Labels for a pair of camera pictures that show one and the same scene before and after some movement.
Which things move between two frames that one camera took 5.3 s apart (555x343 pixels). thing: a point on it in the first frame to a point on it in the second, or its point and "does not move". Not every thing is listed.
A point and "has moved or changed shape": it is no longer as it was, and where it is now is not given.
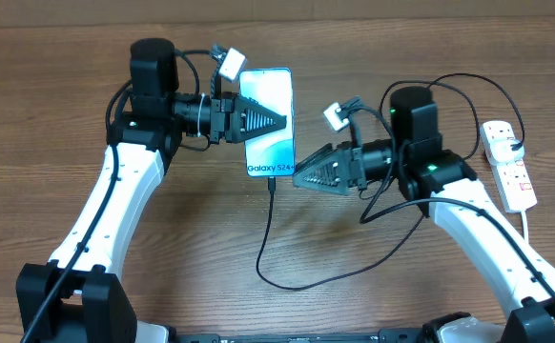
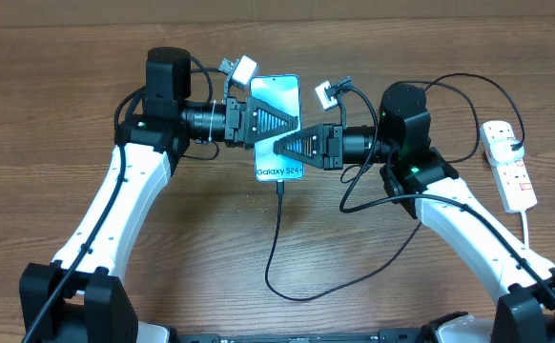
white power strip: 512,179 does not move
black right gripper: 341,171 to 324,151
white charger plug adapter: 502,152 does not move
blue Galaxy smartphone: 272,154 has moved or changed shape
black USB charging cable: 272,192 to 405,239
